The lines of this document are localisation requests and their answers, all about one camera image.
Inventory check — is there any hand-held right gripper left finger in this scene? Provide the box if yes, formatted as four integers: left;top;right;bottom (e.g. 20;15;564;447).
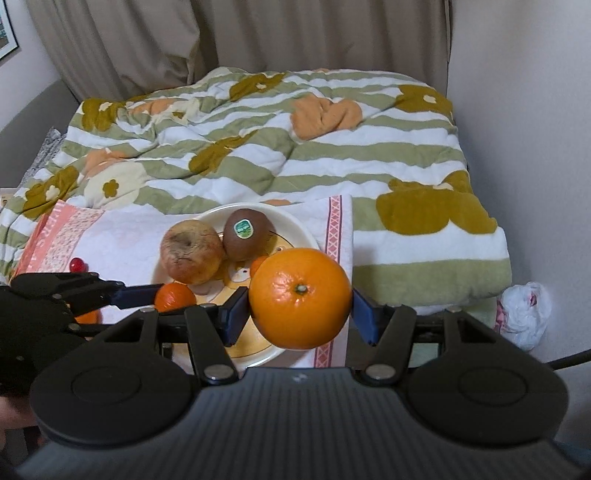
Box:
95;286;250;386

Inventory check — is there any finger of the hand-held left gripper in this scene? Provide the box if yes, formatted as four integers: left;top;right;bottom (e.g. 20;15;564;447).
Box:
11;271;161;311
68;320;114;337

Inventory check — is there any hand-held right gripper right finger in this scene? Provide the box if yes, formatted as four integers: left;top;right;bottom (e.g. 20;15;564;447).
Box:
351;286;504;387

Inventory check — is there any wrinkled red apple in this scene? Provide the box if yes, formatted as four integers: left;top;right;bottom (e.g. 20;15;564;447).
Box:
160;220;227;285

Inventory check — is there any brown kiwi with green sticker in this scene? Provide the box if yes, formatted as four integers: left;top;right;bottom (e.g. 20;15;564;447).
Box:
223;209;274;260

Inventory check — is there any cream bowl with cartoon print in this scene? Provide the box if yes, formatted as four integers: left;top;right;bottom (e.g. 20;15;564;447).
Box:
151;203;321;367

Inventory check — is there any pink floral tablecloth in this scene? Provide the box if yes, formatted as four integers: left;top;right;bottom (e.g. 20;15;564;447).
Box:
14;195;355;370

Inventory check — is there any white plastic bag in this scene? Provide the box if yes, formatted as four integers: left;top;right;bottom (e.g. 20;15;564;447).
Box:
495;281;552;352

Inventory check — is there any green striped flower blanket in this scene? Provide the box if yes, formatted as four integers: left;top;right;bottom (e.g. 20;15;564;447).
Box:
0;67;513;324

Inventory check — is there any grey patterned bed sheet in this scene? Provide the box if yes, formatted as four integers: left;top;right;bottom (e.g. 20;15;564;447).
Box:
16;128;68;190

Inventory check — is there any grey padded headboard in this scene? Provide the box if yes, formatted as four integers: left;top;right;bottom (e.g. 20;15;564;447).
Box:
0;80;79;190

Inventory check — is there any beige curtain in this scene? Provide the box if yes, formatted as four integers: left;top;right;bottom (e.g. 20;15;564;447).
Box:
25;0;453;102

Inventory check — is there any black cable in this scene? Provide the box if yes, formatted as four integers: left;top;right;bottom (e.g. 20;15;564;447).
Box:
549;348;591;370

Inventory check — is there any framed wall poster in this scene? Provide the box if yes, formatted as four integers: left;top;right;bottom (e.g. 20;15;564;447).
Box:
0;4;20;63

